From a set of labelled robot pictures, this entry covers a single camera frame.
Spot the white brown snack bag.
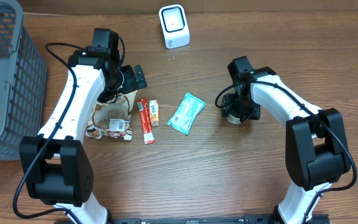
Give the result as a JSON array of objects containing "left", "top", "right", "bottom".
[{"left": 85, "top": 90, "right": 137, "bottom": 141}]

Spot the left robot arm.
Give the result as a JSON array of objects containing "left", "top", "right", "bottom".
[{"left": 12, "top": 28, "right": 147, "bottom": 223}]

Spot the white barcode scanner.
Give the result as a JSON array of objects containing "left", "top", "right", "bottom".
[{"left": 158, "top": 4, "right": 190, "bottom": 49}]

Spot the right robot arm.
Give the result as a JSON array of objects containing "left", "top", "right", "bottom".
[{"left": 217, "top": 56, "right": 357, "bottom": 223}]

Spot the grey plastic mesh basket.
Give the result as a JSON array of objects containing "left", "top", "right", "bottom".
[{"left": 0, "top": 0, "right": 48, "bottom": 161}]

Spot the red snack packet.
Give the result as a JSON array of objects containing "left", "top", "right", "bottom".
[{"left": 137, "top": 98, "right": 155, "bottom": 144}]

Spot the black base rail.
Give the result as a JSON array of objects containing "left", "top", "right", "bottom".
[{"left": 113, "top": 213, "right": 331, "bottom": 224}]

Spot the teal orange soup packet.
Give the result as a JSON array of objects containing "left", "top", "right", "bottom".
[{"left": 167, "top": 92, "right": 206, "bottom": 135}]

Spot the orange Kleenex tissue pack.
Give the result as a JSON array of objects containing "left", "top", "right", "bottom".
[{"left": 149, "top": 100, "right": 160, "bottom": 127}]

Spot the green white cup container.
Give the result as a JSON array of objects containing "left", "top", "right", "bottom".
[{"left": 227, "top": 114, "right": 242, "bottom": 124}]

